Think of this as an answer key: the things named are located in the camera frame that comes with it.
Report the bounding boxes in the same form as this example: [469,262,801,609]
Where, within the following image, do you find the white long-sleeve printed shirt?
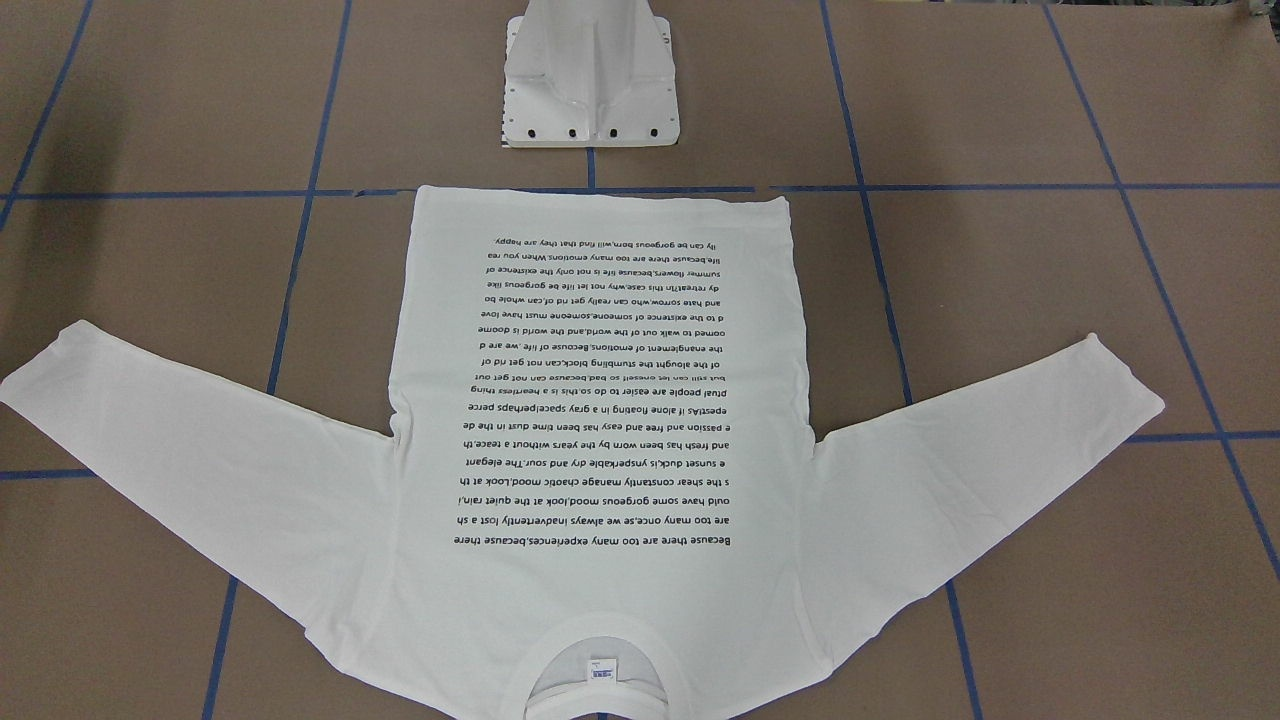
[3,186,1164,719]

